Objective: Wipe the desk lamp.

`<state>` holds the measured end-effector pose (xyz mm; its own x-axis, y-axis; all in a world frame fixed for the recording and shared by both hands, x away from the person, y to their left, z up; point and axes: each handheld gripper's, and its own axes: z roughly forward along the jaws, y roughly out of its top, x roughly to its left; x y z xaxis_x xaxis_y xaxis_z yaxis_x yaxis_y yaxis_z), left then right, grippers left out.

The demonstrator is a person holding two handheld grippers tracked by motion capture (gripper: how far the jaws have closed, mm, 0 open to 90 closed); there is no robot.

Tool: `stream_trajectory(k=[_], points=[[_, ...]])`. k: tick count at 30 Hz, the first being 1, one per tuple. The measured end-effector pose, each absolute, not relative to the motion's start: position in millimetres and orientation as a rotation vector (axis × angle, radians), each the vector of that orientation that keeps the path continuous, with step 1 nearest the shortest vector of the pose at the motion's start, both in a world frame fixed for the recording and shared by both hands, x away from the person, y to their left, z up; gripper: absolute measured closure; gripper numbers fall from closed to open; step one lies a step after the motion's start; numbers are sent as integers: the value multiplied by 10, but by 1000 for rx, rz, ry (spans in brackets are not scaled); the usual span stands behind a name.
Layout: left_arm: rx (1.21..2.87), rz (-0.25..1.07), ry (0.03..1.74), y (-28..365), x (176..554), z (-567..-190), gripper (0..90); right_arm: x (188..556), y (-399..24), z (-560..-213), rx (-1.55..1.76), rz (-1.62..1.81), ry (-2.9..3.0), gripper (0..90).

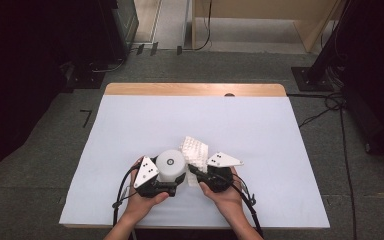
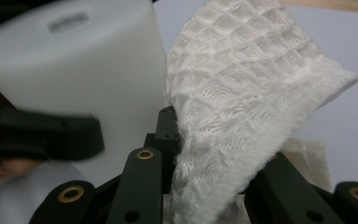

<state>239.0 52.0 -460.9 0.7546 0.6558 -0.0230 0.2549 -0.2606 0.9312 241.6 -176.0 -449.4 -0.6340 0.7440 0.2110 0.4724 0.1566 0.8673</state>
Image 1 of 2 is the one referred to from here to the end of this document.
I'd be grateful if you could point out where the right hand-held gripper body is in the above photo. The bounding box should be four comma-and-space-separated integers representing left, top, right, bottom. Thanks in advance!
196, 151, 245, 194

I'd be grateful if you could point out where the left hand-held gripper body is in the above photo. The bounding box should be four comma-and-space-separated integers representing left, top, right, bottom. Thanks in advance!
133, 155, 178, 199

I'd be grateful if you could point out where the white cylindrical container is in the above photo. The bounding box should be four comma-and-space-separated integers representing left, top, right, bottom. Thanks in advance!
155, 149, 188, 184

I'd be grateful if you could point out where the white waffle cloth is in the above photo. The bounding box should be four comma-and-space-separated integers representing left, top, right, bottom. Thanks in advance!
179, 135, 211, 188

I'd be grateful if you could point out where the person's right hand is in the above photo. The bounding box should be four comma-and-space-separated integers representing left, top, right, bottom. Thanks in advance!
198, 167, 247, 221

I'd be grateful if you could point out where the person's left hand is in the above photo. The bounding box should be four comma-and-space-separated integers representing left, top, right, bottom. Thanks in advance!
123, 156, 170, 220

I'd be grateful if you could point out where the pale table mat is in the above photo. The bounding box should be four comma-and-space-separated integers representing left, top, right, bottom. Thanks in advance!
59, 94, 331, 230

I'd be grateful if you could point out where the black equipment cabinet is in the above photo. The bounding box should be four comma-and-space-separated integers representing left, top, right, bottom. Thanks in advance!
97, 0, 140, 63

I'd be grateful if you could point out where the black metal stand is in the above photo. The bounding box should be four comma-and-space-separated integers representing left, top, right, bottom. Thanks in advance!
291, 0, 353, 93

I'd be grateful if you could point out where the beige wooden cabinet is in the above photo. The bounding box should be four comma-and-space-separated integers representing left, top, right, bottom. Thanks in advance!
191, 0, 345, 53

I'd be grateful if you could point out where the left hand-held gripper cable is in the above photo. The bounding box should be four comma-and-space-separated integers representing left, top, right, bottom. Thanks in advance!
111, 164, 138, 240

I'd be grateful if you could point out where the hand-held gripper cable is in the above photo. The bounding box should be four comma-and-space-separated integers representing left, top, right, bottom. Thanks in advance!
111, 164, 138, 240
230, 173, 265, 238

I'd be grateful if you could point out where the right hand-held gripper cable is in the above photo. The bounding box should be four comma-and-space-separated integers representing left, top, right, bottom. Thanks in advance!
230, 173, 265, 238

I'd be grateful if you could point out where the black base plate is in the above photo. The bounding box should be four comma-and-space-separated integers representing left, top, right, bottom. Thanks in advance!
63, 60, 107, 90

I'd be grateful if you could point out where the black floor cable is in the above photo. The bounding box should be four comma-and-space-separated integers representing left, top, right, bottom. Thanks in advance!
286, 91, 358, 240

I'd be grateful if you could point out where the metal rail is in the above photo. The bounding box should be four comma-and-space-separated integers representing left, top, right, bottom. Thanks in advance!
149, 0, 164, 57

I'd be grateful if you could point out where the thin black hanging cable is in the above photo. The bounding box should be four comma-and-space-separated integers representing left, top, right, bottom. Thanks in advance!
193, 0, 213, 52

